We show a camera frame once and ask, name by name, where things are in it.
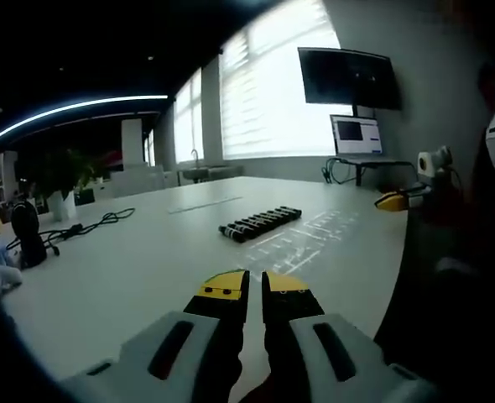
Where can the sink faucet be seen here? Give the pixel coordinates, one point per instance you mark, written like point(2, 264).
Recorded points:
point(195, 161)

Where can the person's dark clothing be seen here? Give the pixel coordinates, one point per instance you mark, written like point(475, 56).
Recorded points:
point(461, 273)

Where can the black wall monitor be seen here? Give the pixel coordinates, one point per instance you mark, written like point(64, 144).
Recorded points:
point(350, 77)

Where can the black rounded device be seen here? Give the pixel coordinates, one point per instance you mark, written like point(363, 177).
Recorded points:
point(28, 235)

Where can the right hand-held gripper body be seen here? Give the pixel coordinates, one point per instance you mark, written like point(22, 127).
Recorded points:
point(434, 161)

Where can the white window blind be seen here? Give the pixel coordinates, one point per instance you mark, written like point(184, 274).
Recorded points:
point(272, 92)

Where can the black laptop stand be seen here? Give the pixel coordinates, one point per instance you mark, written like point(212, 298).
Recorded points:
point(369, 165)

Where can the green potted plant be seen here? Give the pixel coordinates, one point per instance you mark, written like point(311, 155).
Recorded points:
point(65, 176)

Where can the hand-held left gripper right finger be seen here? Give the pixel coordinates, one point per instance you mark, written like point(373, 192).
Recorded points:
point(314, 348)

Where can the row of black markers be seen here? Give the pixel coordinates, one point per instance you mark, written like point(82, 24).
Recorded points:
point(259, 222)

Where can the ceiling light strip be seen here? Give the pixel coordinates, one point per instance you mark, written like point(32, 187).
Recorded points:
point(54, 111)

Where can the open laptop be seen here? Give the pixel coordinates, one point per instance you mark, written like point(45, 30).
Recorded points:
point(356, 134)

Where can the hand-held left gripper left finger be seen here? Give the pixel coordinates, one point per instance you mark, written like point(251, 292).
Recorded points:
point(189, 348)

